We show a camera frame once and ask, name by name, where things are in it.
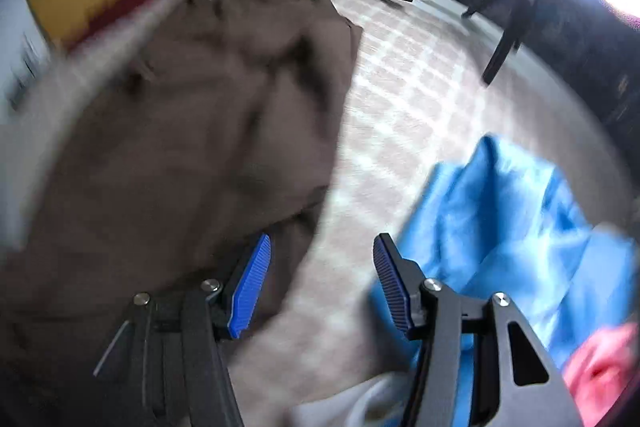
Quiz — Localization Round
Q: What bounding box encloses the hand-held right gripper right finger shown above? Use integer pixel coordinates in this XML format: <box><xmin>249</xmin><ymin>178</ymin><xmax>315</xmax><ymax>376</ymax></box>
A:
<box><xmin>372</xmin><ymin>233</ymin><xmax>586</xmax><ymax>427</ymax></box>

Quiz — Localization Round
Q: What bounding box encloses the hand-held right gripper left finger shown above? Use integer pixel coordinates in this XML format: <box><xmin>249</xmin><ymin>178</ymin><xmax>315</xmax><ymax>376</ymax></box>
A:
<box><xmin>92</xmin><ymin>233</ymin><xmax>273</xmax><ymax>427</ymax></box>

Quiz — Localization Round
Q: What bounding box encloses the brown shirt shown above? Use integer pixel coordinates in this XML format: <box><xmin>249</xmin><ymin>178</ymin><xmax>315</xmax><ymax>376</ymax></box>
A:
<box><xmin>0</xmin><ymin>0</ymin><xmax>363</xmax><ymax>408</ymax></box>

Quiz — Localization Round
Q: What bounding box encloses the blue garment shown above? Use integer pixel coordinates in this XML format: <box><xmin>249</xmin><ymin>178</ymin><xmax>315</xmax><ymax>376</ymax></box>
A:
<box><xmin>370</xmin><ymin>134</ymin><xmax>640</xmax><ymax>427</ymax></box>

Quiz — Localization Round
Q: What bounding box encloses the white garment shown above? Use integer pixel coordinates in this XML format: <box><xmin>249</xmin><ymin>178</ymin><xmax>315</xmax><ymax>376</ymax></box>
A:
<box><xmin>290</xmin><ymin>372</ymin><xmax>416</xmax><ymax>427</ymax></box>

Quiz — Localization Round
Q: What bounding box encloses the plaid rug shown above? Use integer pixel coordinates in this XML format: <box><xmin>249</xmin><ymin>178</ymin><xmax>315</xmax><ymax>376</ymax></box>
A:
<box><xmin>225</xmin><ymin>0</ymin><xmax>631</xmax><ymax>408</ymax></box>

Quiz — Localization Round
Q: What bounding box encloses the pink garment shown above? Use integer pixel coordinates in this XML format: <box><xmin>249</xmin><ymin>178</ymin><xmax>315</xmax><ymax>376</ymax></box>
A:
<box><xmin>562</xmin><ymin>324</ymin><xmax>640</xmax><ymax>427</ymax></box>

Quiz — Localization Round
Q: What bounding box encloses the dark red folded cloth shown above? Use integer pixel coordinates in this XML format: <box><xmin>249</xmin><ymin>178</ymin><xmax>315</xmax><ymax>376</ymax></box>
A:
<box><xmin>65</xmin><ymin>0</ymin><xmax>173</xmax><ymax>50</ymax></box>

